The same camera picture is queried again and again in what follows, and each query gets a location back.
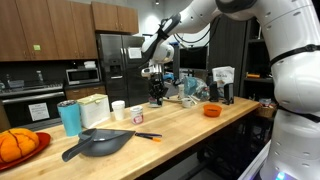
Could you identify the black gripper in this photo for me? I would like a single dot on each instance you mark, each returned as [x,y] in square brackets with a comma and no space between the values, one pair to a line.
[157,85]

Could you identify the white and pink container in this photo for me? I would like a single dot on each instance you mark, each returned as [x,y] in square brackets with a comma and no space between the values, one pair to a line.
[136,116]

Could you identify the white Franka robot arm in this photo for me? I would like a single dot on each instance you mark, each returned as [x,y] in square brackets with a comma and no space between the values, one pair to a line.
[293,33]

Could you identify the white box with green lid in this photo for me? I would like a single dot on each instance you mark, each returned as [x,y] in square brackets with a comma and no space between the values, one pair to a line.
[95,111]

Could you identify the white mug with dark soil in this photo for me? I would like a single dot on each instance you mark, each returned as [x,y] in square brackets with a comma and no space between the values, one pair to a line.
[187,103]

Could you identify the dark blue marker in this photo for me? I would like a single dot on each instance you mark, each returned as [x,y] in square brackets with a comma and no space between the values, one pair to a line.
[150,134]

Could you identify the orange capped marker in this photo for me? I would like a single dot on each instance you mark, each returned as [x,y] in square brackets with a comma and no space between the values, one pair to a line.
[151,137]

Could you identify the white foam cup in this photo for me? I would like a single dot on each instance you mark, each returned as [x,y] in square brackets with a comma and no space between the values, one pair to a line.
[118,110]

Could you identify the clear plastic bag blue contents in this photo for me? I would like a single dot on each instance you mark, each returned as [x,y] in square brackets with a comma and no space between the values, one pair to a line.
[196,87]

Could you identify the black steel refrigerator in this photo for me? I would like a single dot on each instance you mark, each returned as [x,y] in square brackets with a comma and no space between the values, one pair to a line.
[116,86]

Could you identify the white paper on refrigerator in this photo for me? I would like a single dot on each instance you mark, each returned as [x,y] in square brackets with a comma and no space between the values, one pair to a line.
[135,52]

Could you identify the orange bowl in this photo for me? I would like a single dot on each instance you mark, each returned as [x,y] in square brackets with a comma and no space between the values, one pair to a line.
[212,110]

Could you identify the black bottle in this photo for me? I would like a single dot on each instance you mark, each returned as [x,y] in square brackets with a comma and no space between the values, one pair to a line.
[214,92]

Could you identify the black monitor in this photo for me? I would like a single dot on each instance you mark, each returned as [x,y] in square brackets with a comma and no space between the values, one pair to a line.
[196,58]

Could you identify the grey dustpan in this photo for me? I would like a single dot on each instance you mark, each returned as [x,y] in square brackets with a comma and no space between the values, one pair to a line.
[103,141]

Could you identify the white printed paper bag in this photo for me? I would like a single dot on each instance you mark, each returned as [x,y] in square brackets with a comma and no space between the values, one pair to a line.
[224,75]

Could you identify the black speaker box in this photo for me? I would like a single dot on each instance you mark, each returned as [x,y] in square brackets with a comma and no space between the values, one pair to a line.
[228,94]

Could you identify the brown base cabinet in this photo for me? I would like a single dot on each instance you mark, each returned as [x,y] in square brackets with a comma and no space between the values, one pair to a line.
[85,92]

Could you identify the stacked white bowls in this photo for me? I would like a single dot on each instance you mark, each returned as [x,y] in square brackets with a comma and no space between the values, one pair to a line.
[90,64]

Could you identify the steel microwave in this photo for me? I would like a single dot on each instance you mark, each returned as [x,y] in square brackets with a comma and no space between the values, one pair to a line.
[82,76]

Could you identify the teal tumbler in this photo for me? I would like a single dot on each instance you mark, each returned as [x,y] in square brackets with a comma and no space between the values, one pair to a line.
[70,118]

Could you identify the orange item on shelf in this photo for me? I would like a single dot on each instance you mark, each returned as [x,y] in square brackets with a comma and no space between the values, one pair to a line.
[253,75]

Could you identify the dark shelf unit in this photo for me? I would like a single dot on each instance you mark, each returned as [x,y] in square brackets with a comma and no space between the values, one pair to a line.
[256,88]

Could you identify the wicker basket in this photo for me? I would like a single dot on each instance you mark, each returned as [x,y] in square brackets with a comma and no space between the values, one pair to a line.
[265,111]

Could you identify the white sign on oven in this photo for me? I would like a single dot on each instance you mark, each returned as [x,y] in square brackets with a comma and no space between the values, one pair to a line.
[39,111]

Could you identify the clear bottle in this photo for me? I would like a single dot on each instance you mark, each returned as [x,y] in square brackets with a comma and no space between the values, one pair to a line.
[40,76]

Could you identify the red plate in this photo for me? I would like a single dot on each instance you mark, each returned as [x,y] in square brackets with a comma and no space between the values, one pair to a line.
[43,140]

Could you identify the green sticky note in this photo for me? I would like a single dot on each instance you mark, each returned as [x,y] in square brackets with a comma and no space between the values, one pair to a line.
[37,47]

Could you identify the black oven range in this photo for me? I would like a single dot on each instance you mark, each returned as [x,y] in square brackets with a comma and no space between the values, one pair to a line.
[20,100]

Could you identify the orange pumpkin plush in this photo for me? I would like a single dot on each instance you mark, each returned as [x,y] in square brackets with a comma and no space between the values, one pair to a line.
[18,143]

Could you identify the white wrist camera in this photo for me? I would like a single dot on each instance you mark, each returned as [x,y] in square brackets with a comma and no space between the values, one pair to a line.
[147,72]

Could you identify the small brown wall cabinet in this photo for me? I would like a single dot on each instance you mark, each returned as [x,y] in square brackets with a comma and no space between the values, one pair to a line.
[115,18]

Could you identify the wide brown wall cabinet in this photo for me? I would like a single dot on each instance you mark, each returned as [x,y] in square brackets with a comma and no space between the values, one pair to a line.
[53,30]

